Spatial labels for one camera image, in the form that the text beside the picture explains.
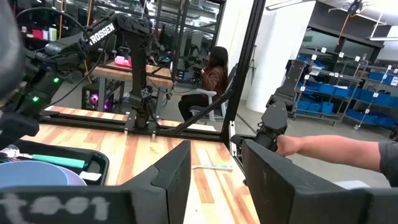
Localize black station frame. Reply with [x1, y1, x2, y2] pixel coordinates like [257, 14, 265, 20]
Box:
[152, 0, 225, 85]

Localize dark serving tray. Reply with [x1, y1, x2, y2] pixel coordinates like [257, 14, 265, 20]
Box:
[0, 139, 111, 187]

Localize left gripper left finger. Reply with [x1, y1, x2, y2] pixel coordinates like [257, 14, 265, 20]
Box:
[122, 139, 192, 224]

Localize black aluminium table frame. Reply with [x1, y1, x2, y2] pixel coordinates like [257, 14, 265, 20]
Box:
[39, 0, 267, 147]

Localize wooden work table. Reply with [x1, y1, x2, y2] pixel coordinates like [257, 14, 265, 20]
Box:
[91, 60, 175, 121]

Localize pink object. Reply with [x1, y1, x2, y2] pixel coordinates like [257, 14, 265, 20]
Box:
[114, 55, 133, 68]

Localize ceiling strip light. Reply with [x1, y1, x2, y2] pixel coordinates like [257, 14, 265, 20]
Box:
[366, 35, 398, 42]

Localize knife striped teal handle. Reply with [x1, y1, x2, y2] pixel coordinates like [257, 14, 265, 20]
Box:
[191, 164, 234, 172]

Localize person's forearm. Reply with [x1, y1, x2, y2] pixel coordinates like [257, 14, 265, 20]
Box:
[298, 134, 382, 172]

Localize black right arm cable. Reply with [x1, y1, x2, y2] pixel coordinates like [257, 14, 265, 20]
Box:
[14, 6, 91, 41]
[49, 40, 109, 107]

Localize lavender round plate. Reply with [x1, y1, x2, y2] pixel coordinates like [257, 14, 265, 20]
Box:
[55, 166, 88, 187]

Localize silver spoon teal handle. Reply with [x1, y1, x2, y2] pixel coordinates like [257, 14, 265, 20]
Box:
[0, 148, 87, 169]

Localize metal shelving rack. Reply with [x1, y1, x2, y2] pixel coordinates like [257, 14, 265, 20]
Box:
[353, 63, 398, 131]
[292, 46, 364, 127]

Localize person's hand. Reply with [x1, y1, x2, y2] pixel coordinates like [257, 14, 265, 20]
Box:
[274, 134, 303, 157]

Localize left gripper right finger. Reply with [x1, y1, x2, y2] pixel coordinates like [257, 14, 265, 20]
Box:
[241, 139, 398, 224]

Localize blue storage bin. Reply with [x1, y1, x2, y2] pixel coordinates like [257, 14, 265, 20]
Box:
[334, 86, 354, 98]
[317, 83, 335, 96]
[346, 108, 377, 124]
[373, 93, 398, 108]
[368, 72, 394, 85]
[320, 101, 334, 114]

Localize white office chair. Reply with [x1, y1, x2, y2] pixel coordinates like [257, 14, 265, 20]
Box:
[188, 63, 239, 123]

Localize white building column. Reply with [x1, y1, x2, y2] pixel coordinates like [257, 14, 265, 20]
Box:
[245, 0, 317, 113]

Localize purple round object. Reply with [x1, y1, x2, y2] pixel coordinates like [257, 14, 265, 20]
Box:
[89, 93, 109, 111]

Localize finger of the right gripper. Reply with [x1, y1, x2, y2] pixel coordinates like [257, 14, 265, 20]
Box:
[0, 111, 40, 150]

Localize blue bowl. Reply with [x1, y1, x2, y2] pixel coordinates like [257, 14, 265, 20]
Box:
[0, 160, 70, 189]

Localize person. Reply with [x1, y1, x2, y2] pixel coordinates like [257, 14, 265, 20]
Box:
[178, 45, 230, 122]

